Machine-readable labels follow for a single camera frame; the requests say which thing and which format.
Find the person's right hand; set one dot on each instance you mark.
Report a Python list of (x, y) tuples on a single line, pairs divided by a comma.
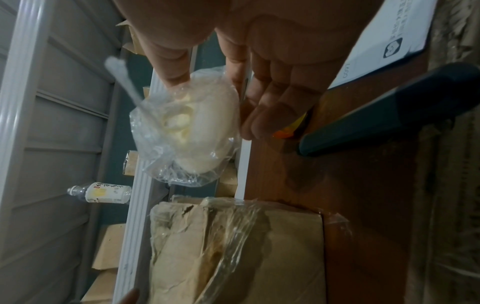
[(281, 44)]

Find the person's left hand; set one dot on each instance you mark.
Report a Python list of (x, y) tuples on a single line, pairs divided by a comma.
[(129, 297)]

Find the orange tape dispenser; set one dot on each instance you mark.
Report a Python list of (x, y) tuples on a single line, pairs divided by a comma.
[(288, 132)]

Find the white shipping label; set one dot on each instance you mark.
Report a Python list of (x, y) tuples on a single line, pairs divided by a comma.
[(393, 26)]

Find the dark green utility knife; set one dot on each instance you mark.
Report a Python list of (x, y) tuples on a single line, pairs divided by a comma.
[(375, 115)]

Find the cream item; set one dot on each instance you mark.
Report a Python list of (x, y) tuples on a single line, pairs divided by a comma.
[(202, 133)]

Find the taped cardboard parcel box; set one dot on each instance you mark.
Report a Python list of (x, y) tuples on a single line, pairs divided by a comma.
[(292, 252)]

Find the plastic bottle with white label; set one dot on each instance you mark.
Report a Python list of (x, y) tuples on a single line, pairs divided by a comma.
[(105, 194)]

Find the reddish brown wooden board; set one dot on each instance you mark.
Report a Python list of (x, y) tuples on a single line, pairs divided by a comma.
[(356, 184)]

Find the white metal storage rack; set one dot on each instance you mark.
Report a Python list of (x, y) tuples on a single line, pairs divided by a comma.
[(56, 133)]

